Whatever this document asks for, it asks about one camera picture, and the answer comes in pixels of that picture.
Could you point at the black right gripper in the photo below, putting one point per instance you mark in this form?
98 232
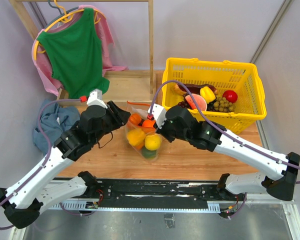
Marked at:
161 132

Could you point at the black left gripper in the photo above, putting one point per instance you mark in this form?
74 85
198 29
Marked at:
120 117

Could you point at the orange toy pumpkin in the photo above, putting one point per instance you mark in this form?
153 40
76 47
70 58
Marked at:
135 119

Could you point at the yellow toy bell pepper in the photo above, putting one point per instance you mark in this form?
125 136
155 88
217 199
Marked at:
136 138

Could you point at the orange toy tangerine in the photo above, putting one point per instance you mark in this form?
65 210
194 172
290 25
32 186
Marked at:
148 126

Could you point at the clear zip top bag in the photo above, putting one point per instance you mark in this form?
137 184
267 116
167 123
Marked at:
140 108

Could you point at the yellow toy lemon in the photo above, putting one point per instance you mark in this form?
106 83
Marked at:
152 142

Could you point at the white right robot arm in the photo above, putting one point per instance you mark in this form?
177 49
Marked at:
277 172

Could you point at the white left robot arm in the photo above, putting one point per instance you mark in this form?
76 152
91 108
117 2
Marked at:
24 201

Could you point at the green tank top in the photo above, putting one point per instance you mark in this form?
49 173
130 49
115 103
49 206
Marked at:
75 54

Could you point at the pink toy watermelon slice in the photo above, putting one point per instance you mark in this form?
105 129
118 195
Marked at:
197 102

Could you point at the wooden clothes rack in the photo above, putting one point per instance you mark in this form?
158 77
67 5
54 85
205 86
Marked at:
128 85

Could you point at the dark purple toy grapes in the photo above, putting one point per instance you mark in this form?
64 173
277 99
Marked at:
185 104

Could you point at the dark red toy eggplant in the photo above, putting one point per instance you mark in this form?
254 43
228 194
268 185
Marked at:
193 88

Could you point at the yellow toy fruit in basket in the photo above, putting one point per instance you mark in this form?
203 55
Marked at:
207 94

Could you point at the toy grape bunch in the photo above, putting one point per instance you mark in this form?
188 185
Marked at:
222 105

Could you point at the red toy apple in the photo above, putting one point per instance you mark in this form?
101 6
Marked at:
230 95

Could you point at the blue crumpled cloth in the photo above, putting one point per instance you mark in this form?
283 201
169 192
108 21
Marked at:
54 120

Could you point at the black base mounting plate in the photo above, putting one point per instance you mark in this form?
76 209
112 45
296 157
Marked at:
106 188

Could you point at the yellow plastic shopping basket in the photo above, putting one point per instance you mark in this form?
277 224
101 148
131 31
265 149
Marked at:
240 77

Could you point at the pink shirt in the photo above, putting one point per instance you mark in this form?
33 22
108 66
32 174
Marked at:
44 67

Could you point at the yellow clothes hanger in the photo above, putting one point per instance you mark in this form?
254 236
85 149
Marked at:
65 17

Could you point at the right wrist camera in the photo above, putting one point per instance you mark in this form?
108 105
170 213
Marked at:
158 113

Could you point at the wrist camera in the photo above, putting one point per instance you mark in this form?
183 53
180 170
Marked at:
158 113
95 98

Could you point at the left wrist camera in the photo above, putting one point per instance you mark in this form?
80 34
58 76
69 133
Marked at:
95 98

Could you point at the white slotted cable duct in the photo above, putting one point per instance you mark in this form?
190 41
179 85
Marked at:
89 206

